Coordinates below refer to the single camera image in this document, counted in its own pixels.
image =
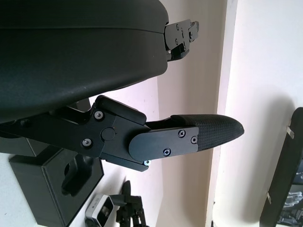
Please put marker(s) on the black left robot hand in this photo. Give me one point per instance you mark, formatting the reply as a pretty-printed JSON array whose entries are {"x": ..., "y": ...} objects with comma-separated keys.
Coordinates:
[{"x": 71, "y": 47}]

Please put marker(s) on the black camera box base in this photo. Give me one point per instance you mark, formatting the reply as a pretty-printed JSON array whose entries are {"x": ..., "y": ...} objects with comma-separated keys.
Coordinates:
[{"x": 49, "y": 189}]

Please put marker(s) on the small silver depth camera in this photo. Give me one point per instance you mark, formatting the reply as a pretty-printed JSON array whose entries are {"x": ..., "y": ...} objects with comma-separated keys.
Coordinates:
[{"x": 100, "y": 209}]

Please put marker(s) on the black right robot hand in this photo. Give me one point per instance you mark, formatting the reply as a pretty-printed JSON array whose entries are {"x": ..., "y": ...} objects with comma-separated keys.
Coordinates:
[{"x": 131, "y": 212}]

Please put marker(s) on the black panel with metal clips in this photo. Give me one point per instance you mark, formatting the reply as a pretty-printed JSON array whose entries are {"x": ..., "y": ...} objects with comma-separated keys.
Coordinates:
[{"x": 281, "y": 177}]

